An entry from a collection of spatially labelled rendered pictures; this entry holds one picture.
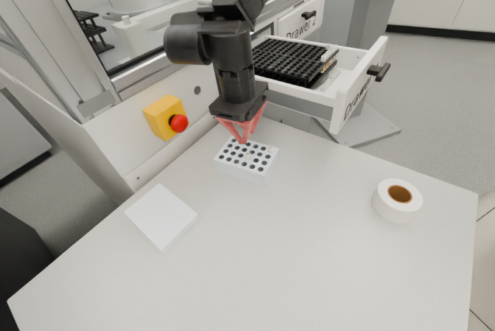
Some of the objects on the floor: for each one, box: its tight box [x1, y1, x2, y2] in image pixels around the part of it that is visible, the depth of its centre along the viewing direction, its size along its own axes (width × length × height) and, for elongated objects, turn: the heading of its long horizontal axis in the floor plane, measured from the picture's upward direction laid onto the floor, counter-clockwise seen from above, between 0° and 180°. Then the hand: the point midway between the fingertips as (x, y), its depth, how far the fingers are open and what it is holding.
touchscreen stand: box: [312, 0, 403, 149], centre depth 141 cm, size 50×45×102 cm
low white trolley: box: [7, 116, 479, 331], centre depth 67 cm, size 58×62×76 cm
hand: (245, 135), depth 45 cm, fingers open, 3 cm apart
